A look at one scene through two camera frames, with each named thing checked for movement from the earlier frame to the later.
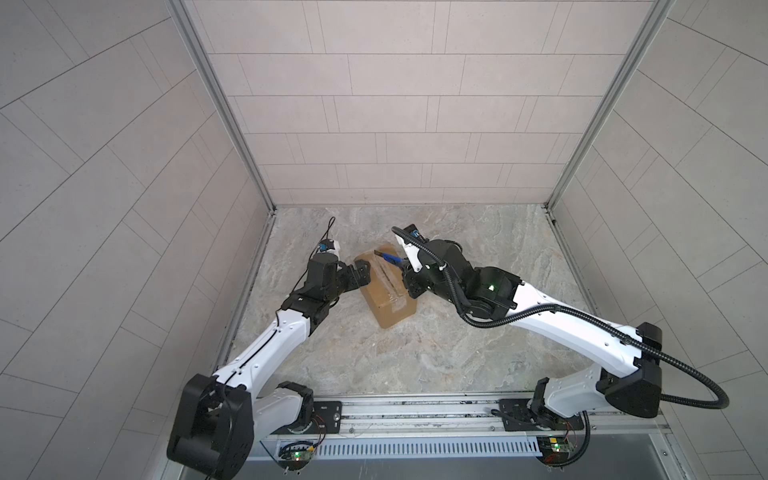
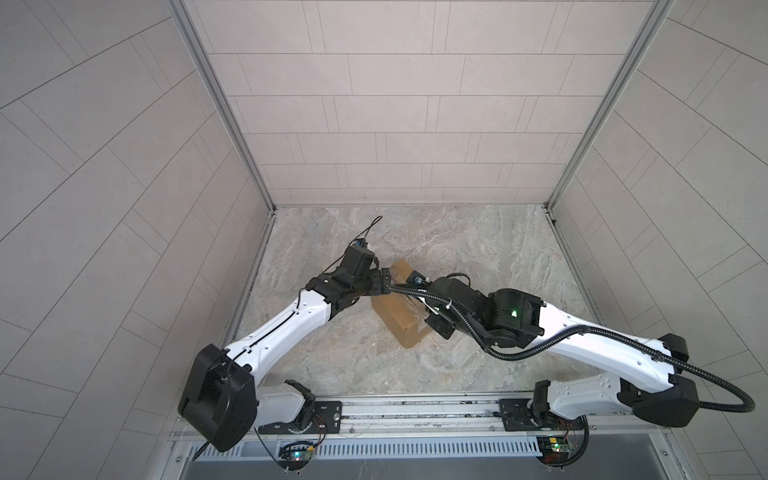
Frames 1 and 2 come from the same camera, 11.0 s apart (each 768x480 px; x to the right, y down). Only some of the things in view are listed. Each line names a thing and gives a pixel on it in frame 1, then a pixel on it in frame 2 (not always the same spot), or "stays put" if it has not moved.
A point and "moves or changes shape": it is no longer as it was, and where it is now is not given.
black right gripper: [408, 277] → [431, 321]
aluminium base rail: [424, 416] stays put
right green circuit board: [555, 449] stays put
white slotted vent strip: [424, 447] stays put
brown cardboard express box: [386, 292] moves or changes shape
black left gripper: [362, 277] → [384, 287]
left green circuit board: [295, 454] stays put
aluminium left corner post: [222, 94] stays put
